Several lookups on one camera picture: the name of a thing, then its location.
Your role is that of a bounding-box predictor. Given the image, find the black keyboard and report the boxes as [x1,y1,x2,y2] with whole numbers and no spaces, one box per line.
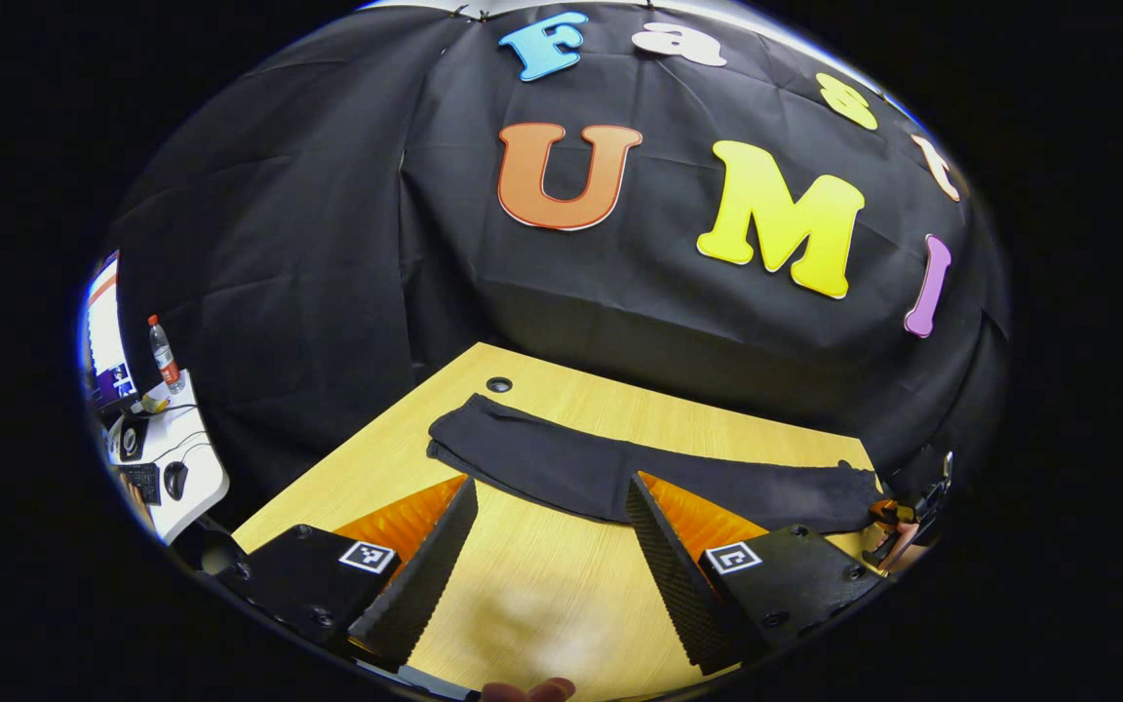
[116,463,163,506]

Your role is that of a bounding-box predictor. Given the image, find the white side desk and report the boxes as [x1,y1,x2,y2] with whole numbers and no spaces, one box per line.
[105,370,231,545]

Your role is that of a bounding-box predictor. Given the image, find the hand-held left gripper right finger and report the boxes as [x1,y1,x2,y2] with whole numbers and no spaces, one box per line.
[625,471,884,677]

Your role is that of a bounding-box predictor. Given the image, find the computer monitor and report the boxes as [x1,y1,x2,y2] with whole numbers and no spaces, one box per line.
[84,251,138,410]

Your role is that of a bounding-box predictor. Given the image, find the clear plastic water bottle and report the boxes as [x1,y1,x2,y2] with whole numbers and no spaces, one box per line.
[147,314,185,394]

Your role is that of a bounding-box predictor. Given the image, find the black jeans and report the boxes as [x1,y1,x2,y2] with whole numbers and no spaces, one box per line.
[425,393,886,535]

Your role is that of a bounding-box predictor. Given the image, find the black backdrop cloth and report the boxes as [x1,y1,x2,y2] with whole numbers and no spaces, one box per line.
[113,0,1011,508]

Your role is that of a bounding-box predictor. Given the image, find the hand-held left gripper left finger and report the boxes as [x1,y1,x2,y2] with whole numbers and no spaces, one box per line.
[213,475,481,674]

